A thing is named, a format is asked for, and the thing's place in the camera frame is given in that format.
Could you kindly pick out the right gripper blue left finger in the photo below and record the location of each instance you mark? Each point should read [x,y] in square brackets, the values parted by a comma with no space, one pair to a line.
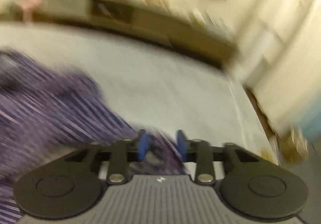
[123,153]

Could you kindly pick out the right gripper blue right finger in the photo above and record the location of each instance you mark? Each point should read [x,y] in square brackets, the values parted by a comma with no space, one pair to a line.
[199,152]

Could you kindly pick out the pink plastic child chair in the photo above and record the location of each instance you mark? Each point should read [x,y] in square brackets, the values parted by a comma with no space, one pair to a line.
[27,7]

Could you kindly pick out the long grey tv cabinet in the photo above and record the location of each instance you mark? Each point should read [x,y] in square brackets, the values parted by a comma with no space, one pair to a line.
[146,23]

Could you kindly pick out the white air conditioner tower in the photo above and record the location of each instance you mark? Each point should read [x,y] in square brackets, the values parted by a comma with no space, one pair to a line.
[264,39]

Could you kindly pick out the navy plaid shirt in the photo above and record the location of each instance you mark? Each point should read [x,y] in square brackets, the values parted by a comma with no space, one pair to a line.
[56,139]

